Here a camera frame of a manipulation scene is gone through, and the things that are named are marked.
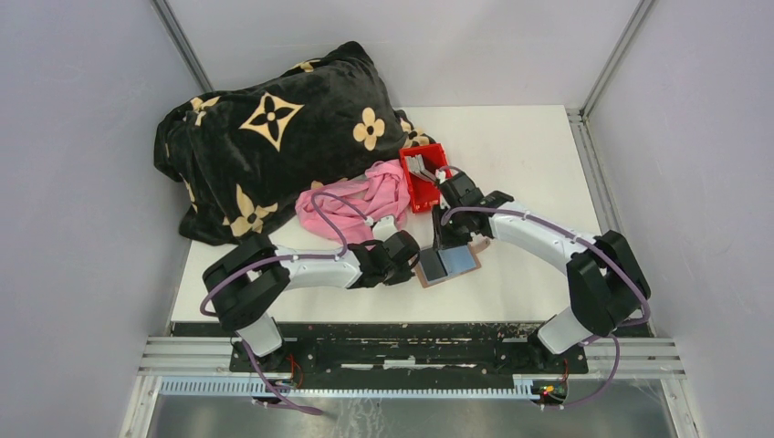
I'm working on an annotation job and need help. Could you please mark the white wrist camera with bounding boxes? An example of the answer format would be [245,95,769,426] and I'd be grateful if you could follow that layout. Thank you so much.
[371,215,399,241]
[434,168,452,186]

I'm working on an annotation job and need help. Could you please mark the blue slotted cable duct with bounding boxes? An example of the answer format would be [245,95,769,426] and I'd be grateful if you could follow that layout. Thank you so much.
[158,377,570,401]

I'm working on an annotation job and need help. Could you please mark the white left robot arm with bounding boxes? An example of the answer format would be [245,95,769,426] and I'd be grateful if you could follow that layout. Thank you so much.
[200,231,420,371]

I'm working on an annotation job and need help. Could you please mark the tan leather card holder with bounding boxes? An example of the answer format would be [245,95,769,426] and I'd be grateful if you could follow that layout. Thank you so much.
[414,238,491,288]

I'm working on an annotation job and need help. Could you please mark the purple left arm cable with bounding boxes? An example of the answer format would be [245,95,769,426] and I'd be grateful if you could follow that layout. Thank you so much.
[199,191,376,417]

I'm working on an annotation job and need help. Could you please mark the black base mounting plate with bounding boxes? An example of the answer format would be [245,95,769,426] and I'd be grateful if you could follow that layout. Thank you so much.
[257,322,589,390]

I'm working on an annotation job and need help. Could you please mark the red plastic bin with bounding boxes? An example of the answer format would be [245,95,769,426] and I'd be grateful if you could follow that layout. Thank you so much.
[400,143,448,214]

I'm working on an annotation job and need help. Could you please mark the black floral blanket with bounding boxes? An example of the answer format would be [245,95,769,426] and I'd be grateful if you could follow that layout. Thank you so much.
[153,41,432,245]

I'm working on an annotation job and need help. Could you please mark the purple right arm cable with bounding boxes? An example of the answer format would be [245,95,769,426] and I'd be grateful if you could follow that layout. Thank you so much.
[438,166,652,411]

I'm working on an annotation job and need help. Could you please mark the black credit card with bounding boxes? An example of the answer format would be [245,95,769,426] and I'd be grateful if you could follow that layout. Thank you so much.
[417,247,448,286]

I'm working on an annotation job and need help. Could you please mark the aluminium frame rails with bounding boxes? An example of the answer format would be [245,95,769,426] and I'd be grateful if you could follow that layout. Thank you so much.
[139,337,686,380]

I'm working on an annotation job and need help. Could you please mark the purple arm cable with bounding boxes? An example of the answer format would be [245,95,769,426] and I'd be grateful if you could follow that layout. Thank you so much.
[438,166,652,411]
[199,191,376,417]

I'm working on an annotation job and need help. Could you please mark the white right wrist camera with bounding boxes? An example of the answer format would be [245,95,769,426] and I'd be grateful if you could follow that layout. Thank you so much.
[434,168,452,186]

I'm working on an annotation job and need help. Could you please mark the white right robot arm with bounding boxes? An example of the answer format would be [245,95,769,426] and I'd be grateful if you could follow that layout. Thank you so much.
[433,166,651,372]

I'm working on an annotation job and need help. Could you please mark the pink cloth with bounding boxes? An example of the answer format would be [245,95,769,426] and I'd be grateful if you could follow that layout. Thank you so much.
[295,160,410,243]

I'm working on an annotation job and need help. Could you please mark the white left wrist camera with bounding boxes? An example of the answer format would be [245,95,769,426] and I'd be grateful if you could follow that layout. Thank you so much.
[371,215,399,241]

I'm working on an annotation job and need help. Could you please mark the stack of credit cards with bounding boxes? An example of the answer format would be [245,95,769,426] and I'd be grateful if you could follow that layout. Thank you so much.
[404,155,437,184]

